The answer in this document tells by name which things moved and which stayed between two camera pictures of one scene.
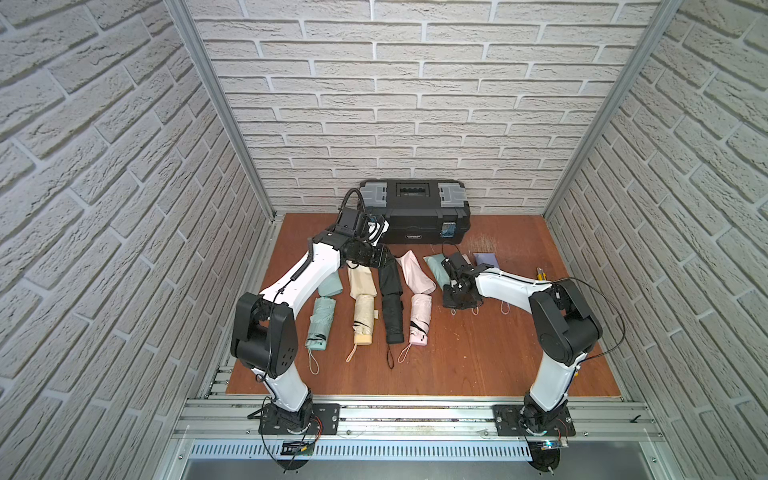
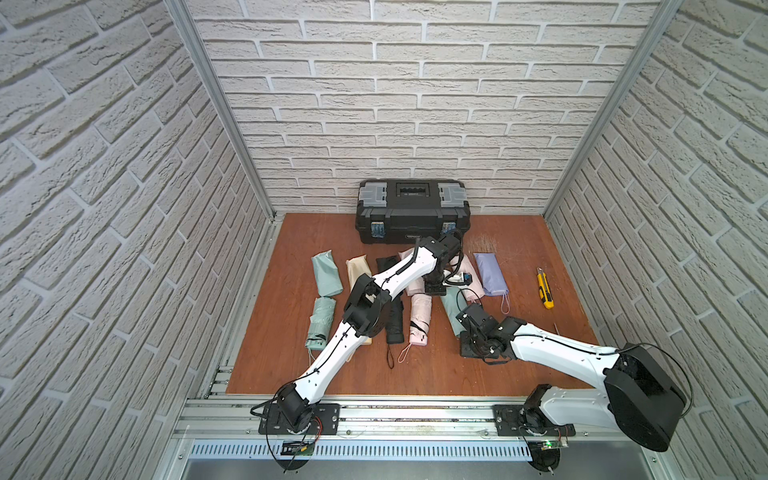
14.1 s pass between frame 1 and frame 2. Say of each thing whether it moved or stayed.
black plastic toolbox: stayed
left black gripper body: moved
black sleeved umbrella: stayed
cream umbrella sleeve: stayed
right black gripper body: moved
